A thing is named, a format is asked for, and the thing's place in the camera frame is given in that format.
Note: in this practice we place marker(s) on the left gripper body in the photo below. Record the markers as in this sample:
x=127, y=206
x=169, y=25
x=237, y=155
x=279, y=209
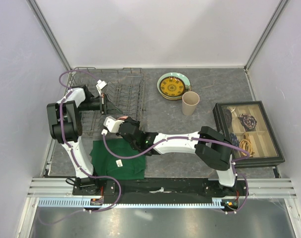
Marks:
x=93, y=104

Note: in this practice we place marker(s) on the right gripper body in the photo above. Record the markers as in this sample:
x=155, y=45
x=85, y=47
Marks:
x=133, y=123

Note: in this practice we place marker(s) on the white red pattern bowl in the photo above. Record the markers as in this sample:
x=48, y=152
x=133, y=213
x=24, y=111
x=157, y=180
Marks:
x=122, y=118

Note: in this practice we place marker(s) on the yellow patterned small plate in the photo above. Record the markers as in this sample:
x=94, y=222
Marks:
x=172, y=86

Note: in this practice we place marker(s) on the beige cup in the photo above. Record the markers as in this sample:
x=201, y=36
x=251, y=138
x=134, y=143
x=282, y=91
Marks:
x=190, y=101

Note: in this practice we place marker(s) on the mint green flower plate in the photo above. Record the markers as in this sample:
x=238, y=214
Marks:
x=178, y=75

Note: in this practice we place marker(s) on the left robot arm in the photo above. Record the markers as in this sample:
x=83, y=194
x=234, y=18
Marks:
x=65, y=126

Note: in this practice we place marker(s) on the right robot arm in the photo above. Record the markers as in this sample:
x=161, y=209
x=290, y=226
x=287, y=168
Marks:
x=208, y=144

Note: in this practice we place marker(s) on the folded green cloth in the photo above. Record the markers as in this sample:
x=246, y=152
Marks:
x=107, y=165

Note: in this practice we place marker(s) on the black glass lid box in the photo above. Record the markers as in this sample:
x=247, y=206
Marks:
x=247, y=126

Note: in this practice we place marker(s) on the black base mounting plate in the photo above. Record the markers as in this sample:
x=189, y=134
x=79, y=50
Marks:
x=166, y=190

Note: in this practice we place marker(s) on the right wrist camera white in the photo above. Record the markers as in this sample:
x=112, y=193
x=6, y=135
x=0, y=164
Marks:
x=111, y=125

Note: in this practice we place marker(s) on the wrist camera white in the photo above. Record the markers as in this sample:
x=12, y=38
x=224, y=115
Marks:
x=101, y=86
x=111, y=125

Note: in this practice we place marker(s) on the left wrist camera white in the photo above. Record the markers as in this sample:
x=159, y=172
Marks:
x=101, y=86

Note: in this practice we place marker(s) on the grey wire dish rack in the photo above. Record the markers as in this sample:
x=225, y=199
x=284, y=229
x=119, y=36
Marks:
x=125, y=87

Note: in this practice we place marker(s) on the blue slotted cable duct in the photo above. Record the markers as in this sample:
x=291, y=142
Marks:
x=91, y=203

